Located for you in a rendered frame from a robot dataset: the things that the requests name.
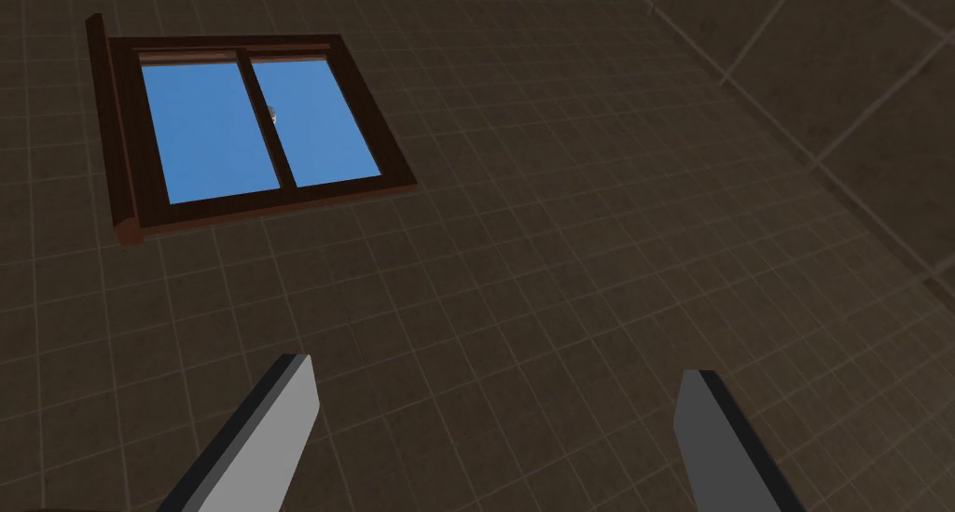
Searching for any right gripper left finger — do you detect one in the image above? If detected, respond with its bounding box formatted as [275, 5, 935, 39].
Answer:
[155, 353, 322, 512]

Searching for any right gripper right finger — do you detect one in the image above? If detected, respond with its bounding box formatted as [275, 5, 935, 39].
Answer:
[672, 369, 809, 512]

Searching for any brown framed window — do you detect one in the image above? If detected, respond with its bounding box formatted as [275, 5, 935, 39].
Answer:
[85, 12, 419, 248]

